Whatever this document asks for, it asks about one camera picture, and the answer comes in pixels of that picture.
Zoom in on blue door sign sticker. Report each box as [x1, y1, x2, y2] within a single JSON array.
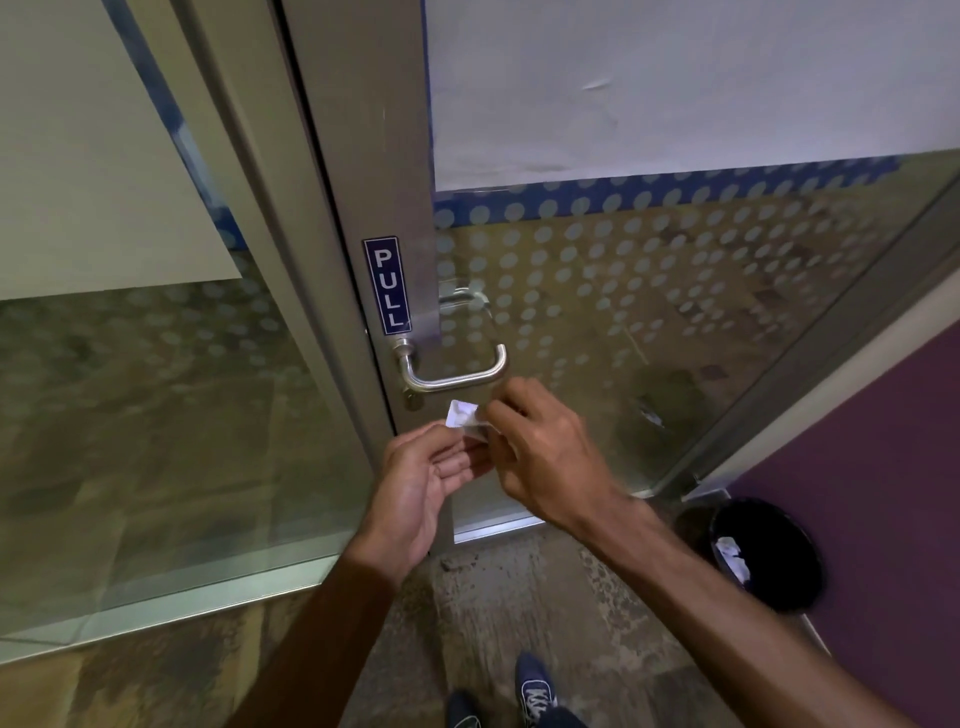
[[362, 236, 414, 336]]

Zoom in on glass door with metal frame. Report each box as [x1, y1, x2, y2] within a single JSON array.
[[276, 0, 960, 546]]

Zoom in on person's blue right shoe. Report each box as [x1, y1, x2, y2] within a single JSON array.
[[513, 650, 561, 726]]

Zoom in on fixed glass side panel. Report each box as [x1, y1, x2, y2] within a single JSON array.
[[0, 0, 378, 666]]

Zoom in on crumpled white paper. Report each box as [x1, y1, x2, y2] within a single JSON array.
[[711, 535, 754, 587]]

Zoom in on person's left hand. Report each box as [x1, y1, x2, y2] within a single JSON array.
[[347, 420, 497, 588]]

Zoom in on person's left forearm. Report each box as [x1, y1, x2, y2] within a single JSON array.
[[225, 541, 400, 728]]

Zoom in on person's blue left shoe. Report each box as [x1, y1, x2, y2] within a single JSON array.
[[445, 689, 486, 728]]

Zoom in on small white wipe packet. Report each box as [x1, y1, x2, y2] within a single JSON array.
[[445, 399, 496, 436]]

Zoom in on black round waste bin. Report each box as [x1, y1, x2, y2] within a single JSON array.
[[673, 495, 825, 617]]

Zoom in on person's blue shoe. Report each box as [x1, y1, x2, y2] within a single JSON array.
[[445, 689, 486, 728], [513, 650, 561, 726]]

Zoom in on silver door lever handle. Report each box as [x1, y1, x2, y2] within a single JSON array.
[[393, 334, 510, 397]]

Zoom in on person's right hand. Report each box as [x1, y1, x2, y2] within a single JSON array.
[[478, 377, 648, 538]]

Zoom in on person's right forearm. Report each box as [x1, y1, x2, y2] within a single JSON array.
[[586, 496, 922, 728]]

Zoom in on inner silver door handle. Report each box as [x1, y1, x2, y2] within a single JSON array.
[[438, 286, 494, 315]]

